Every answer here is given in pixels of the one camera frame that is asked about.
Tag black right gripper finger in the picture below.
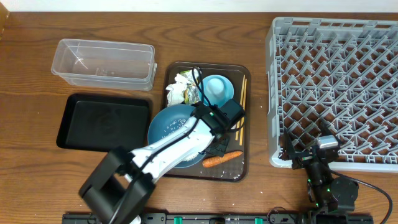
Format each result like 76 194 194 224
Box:
279 129 295 161
318 121 342 145

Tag orange carrot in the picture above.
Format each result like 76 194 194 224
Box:
202 151 243 168

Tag foil wrapper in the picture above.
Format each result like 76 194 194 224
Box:
180 70 200 105

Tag white rice pile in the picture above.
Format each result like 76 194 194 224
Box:
162 118 198 162

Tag white napkin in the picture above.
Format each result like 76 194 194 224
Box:
165 73 190 106

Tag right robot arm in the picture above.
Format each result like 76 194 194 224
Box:
281 123 359 217

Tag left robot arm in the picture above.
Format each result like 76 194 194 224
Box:
79 100 245 223

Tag grey dishwasher rack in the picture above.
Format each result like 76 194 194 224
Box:
266 17 397 173

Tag light blue cup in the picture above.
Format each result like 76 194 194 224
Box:
205 78 224 101

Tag light blue bowl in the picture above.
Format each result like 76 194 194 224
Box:
200 75 234 108

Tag wooden chopstick right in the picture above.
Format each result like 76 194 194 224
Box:
239 79 247 146

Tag wooden chopstick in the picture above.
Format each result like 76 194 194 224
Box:
239 79 247 146
235 74 246 141

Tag dark brown serving tray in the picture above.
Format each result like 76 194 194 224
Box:
164 62 251 182

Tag wooden chopstick left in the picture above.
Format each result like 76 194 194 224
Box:
235 74 246 141

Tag dark blue plate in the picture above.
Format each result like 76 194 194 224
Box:
147 104 211 169

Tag black tray bin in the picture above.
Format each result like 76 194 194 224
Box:
56 93 150 152

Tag clear plastic bin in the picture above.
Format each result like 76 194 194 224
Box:
51 39 157 91

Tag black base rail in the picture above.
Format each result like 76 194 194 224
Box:
61 212 374 224

